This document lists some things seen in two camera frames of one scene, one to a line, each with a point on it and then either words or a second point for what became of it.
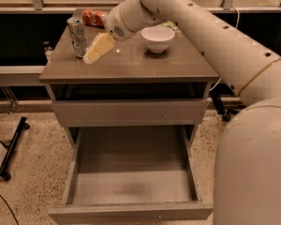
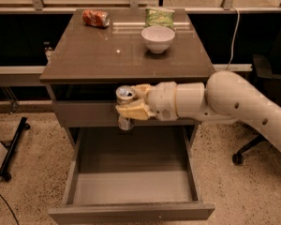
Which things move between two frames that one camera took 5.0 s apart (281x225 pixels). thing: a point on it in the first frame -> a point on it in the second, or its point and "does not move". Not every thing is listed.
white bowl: x=157 y=38 does not move
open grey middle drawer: x=132 y=174 does not move
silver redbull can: x=78 y=36 -> x=124 y=96
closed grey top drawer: x=133 y=112 does not move
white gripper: x=113 y=24 -> x=162 y=99
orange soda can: x=96 y=19 does not move
